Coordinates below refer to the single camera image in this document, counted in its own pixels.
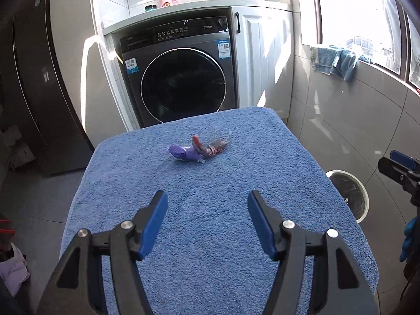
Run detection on pink detergent bottle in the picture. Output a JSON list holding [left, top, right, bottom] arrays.
[[160, 0, 179, 8]]

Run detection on right blue gloved hand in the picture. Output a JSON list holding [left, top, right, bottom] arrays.
[[399, 218, 416, 262]]

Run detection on dark front-load washing machine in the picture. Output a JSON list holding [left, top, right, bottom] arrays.
[[120, 16, 238, 127]]

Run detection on white cabinet door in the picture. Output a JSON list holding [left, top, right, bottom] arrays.
[[231, 7, 294, 119]]

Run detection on dark refrigerator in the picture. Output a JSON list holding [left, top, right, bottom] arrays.
[[11, 0, 93, 176]]

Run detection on clear bag with purple glove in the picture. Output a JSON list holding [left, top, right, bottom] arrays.
[[167, 129, 232, 164]]

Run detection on white rimmed trash bin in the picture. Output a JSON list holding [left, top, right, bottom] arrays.
[[326, 170, 369, 223]]

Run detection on blue towel on sill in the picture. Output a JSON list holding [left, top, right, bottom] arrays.
[[310, 46, 372, 82]]

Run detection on blue towel on table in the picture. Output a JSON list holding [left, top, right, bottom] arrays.
[[62, 107, 379, 314]]

